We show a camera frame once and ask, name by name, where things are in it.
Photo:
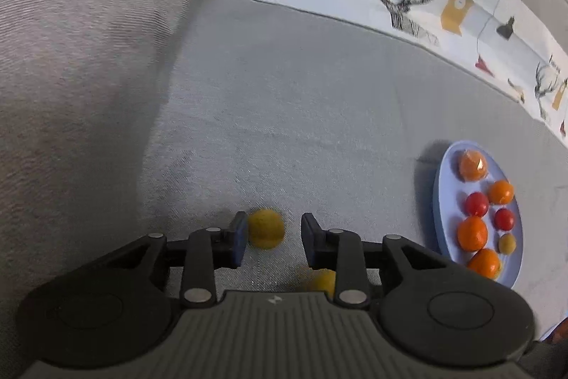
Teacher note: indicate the large orange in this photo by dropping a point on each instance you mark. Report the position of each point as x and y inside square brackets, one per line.
[472, 233]
[486, 263]

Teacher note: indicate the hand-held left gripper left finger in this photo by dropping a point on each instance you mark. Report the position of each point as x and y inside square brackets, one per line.
[239, 239]

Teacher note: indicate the plastic wrapped orange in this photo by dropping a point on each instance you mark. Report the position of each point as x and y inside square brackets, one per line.
[472, 166]

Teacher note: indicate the light blue plate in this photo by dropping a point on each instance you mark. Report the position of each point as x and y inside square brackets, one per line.
[448, 192]

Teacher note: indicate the small orange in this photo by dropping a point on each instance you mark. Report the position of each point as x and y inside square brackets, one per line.
[501, 191]

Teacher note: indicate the small yellow round fruit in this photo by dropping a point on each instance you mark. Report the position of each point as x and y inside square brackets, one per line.
[507, 243]

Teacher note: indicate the red cherry tomato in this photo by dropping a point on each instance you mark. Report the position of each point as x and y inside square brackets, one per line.
[477, 203]
[504, 219]

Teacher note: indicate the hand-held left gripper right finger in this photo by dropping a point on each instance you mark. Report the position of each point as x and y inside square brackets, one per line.
[309, 241]

